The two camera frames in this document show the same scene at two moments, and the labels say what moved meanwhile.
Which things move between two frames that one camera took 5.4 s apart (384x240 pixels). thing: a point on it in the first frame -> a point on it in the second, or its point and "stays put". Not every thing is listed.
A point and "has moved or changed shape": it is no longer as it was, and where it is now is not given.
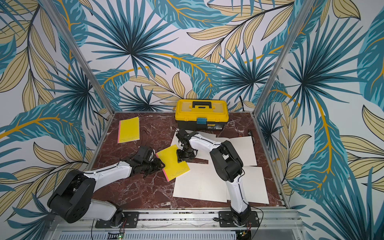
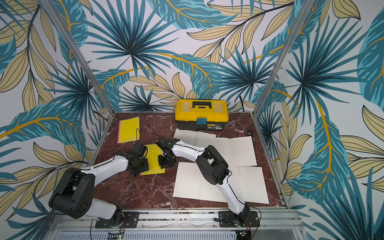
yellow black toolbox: x=202 y=114 stays put
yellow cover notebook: x=172 y=168 has moved or changed shape
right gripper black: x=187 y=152 -> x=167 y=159
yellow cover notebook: x=128 y=130 stays put
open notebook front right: x=253 y=183 stays put
